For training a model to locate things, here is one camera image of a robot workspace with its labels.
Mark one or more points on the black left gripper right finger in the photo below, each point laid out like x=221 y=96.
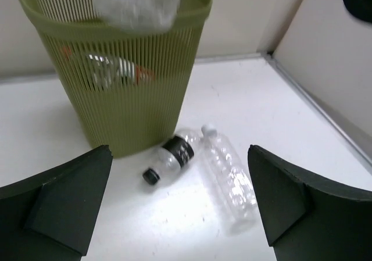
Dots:
x=306 y=216

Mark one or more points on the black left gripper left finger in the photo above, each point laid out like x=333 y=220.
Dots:
x=52 y=215

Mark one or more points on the clear wide bottle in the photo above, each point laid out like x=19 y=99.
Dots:
x=231 y=177

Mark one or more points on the black label plastic bottle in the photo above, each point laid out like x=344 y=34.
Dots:
x=173 y=156

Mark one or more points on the blue label plastic bottle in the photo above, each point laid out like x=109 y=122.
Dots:
x=101 y=72

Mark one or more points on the red cap plastic bottle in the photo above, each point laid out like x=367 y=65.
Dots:
x=138 y=15

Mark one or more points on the green plastic waste bin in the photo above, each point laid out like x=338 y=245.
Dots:
x=127 y=118

